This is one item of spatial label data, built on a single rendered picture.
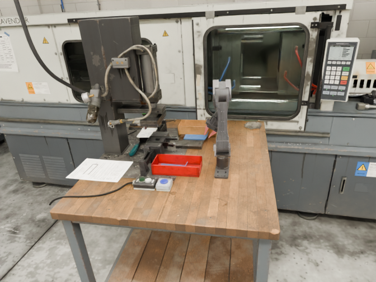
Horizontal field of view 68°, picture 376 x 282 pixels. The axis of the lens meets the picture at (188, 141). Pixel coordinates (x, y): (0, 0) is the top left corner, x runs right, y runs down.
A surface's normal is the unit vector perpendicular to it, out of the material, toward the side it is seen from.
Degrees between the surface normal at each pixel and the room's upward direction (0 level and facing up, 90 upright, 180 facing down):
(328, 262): 0
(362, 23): 90
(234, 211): 0
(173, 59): 90
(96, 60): 90
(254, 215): 0
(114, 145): 90
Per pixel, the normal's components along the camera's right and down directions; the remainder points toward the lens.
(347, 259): -0.05, -0.90
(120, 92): -0.18, 0.43
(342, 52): -0.43, 0.52
